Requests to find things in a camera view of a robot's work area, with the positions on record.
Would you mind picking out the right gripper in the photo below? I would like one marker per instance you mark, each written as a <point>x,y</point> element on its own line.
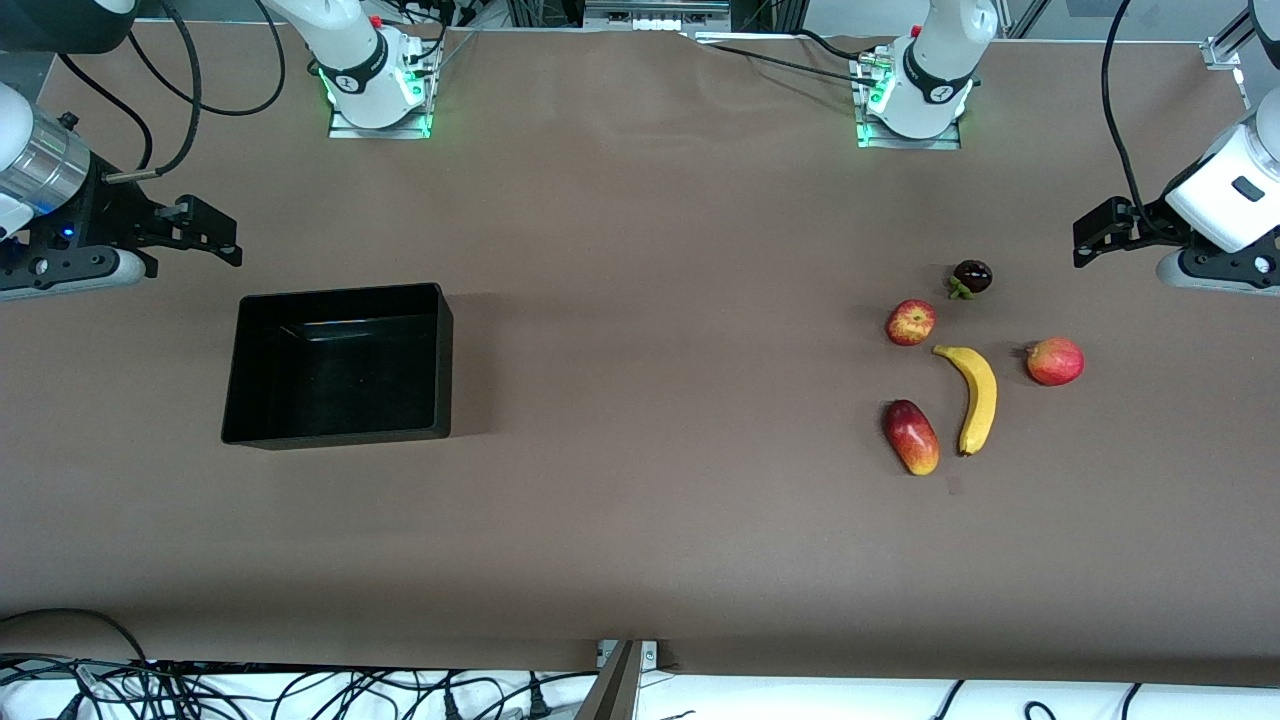
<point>103,214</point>

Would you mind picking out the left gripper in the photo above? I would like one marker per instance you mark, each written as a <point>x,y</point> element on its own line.
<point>1143,223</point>

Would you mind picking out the black plastic box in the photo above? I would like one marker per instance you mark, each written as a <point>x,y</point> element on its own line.
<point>340,370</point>

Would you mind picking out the yellow banana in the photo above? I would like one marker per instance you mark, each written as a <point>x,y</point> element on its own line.
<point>979,400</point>

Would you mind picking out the small red yellow apple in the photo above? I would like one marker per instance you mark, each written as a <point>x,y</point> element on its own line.
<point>911,323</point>

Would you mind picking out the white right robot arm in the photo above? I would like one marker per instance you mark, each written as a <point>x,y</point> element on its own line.
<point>360,85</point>

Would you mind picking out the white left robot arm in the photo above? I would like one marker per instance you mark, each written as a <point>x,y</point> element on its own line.
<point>930,90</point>

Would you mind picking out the dark purple mangosteen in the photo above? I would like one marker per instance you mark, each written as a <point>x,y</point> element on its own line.
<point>973,276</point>

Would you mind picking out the round red fruit with stem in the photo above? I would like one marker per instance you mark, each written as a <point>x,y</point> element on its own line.
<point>1056,362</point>

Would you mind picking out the red yellow mango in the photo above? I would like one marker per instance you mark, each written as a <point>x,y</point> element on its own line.
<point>912,438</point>

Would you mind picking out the white power strip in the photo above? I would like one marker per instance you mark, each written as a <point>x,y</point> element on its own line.
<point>655,15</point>

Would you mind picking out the black power plug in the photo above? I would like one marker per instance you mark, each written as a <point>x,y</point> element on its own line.
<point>452,706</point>
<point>540,706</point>

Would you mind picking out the dark metal beam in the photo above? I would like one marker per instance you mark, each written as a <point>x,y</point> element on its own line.
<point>610,690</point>

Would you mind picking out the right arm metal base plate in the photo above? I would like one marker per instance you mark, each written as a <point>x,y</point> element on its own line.
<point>345,131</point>

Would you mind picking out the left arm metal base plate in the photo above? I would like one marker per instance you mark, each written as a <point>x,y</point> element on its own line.
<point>950,143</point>

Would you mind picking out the metal corner bracket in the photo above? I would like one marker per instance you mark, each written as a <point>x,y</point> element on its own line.
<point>1222,52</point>

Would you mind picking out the small metal table bracket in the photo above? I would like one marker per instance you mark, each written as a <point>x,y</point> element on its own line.
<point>648,654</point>

